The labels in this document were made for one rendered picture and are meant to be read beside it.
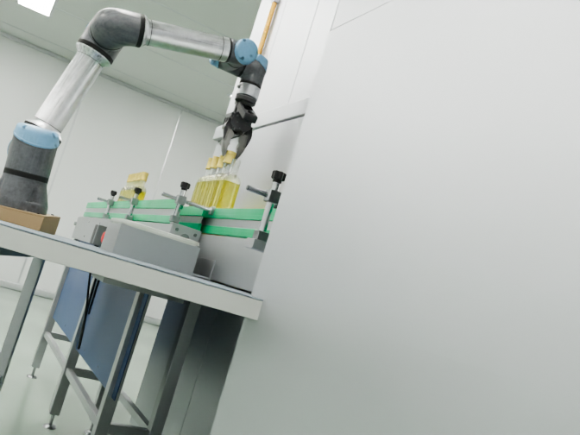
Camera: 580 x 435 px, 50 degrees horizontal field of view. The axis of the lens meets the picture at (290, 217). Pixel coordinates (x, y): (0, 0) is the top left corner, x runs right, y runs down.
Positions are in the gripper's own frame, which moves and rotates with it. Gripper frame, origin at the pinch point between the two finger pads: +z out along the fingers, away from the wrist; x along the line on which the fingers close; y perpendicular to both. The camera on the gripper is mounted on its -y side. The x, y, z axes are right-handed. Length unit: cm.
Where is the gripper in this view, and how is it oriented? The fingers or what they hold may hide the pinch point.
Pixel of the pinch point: (230, 154)
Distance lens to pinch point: 208.5
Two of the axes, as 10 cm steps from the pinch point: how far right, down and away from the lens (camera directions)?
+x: -8.5, -3.1, -4.2
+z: -2.8, 9.5, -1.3
